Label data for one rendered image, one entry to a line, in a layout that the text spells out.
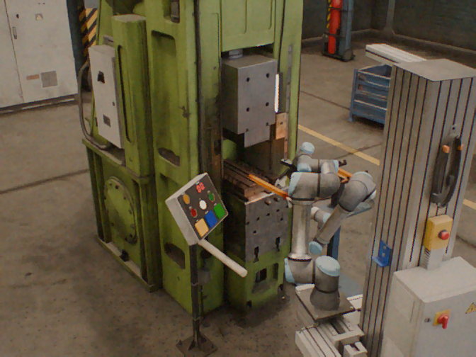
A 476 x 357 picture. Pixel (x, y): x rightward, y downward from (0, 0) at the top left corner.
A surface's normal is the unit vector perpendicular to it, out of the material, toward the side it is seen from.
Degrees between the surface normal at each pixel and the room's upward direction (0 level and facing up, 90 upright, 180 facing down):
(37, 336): 0
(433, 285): 0
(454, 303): 90
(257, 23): 90
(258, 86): 90
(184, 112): 89
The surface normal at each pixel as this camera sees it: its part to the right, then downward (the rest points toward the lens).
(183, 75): -0.78, 0.26
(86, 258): 0.00, -0.90
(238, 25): 0.62, 0.35
